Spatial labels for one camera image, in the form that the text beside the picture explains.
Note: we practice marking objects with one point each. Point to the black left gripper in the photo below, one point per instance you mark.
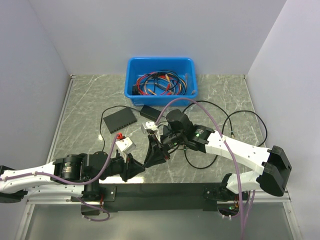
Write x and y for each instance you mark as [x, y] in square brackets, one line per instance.
[131, 168]

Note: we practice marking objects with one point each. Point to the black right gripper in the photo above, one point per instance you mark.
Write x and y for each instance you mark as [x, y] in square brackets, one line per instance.
[162, 143]

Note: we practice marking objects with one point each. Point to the black switch box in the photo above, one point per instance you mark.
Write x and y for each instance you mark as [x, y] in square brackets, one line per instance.
[156, 154]

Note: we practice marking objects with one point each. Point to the black network switch with ports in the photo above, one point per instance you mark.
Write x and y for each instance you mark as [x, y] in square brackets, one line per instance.
[119, 120]

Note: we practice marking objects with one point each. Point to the black patch cable teal plug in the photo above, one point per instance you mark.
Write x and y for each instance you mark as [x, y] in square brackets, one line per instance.
[245, 122]

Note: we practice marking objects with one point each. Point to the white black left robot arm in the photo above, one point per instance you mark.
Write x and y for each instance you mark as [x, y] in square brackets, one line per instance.
[77, 176]

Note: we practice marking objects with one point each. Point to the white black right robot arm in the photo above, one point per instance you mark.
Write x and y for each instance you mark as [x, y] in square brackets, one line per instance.
[270, 167]

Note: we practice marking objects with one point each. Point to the black power adapter brick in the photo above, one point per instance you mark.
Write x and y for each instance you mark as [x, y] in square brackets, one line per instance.
[150, 113]

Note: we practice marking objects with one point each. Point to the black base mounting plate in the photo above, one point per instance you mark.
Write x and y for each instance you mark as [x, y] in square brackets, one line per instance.
[117, 197]

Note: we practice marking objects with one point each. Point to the blue plastic bin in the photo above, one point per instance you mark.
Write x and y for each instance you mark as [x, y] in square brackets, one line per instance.
[155, 81]

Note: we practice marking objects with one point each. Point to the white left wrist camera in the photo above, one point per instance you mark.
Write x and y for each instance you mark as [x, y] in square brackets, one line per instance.
[124, 144]

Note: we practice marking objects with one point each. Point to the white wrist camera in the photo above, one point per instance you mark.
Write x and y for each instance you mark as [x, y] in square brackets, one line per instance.
[124, 144]
[150, 127]

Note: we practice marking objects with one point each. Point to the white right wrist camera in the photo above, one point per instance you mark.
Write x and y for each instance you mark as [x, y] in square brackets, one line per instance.
[150, 127]

